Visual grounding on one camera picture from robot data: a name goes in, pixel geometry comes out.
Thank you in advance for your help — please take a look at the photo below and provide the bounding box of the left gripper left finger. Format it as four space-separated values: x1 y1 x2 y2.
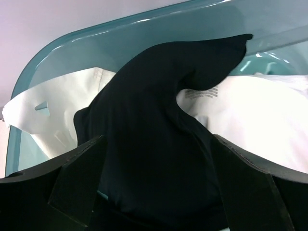
0 137 107 231

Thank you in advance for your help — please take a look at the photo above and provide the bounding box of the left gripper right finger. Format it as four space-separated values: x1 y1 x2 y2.
213 135 308 231

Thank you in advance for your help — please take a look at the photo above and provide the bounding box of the black bra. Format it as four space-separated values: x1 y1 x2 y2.
74 34 252 231

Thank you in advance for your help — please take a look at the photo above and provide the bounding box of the white bra in bin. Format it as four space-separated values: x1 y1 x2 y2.
2 67 308 173

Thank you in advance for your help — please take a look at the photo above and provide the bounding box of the teal plastic bin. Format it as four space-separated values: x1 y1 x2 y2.
4 0 308 178

